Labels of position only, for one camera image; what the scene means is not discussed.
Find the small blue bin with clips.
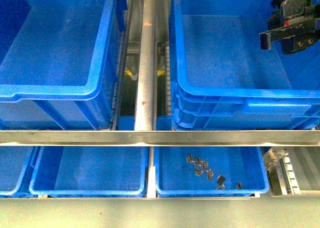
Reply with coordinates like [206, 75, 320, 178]
[154, 147, 269, 197]

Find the small blue bin far-left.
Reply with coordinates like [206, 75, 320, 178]
[0, 146, 35, 198]

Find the small blue bin left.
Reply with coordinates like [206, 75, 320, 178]
[29, 146, 149, 198]

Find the large blue target bin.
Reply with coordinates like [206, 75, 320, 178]
[169, 0, 320, 130]

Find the horizontal metal shelf rail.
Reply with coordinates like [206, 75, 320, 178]
[0, 130, 320, 147]

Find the large blue middle bin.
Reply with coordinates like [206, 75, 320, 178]
[0, 0, 127, 130]

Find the roller conveyor track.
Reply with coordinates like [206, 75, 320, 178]
[262, 147, 320, 196]

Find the vertical metal divider rail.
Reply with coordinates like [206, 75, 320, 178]
[134, 0, 156, 131]

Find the pile of metal clips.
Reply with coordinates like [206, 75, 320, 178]
[177, 152, 245, 190]

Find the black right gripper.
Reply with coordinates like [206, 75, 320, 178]
[259, 0, 320, 54]

